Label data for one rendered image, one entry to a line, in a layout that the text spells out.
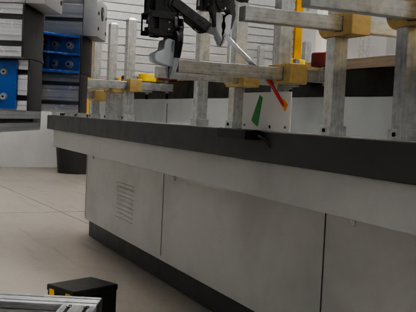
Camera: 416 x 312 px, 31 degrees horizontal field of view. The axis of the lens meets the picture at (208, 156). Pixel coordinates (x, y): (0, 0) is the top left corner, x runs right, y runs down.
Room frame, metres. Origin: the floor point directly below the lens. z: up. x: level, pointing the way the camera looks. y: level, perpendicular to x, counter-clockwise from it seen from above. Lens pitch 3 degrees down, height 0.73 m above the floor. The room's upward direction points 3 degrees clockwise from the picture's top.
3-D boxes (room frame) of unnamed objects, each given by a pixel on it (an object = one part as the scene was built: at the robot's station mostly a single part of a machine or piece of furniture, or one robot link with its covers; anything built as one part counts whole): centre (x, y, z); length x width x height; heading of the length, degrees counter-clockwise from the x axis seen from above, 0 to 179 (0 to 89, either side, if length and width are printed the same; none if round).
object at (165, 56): (1.74, 0.11, 0.86); 0.06 x 0.03 x 0.09; 114
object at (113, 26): (3.30, 0.44, 0.88); 0.03 x 0.03 x 0.48; 24
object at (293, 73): (1.91, -0.19, 0.85); 0.13 x 0.06 x 0.05; 24
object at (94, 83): (3.01, 0.36, 0.84); 0.43 x 0.03 x 0.04; 114
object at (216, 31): (2.08, 0.01, 0.97); 0.06 x 0.03 x 0.09; 44
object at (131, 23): (3.07, 0.34, 0.88); 0.03 x 0.03 x 0.48; 24
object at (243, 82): (2.14, -0.08, 0.84); 0.13 x 0.06 x 0.05; 24
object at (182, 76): (2.10, -0.05, 0.84); 0.43 x 0.03 x 0.04; 114
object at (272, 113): (1.95, -0.14, 0.75); 0.26 x 0.01 x 0.10; 24
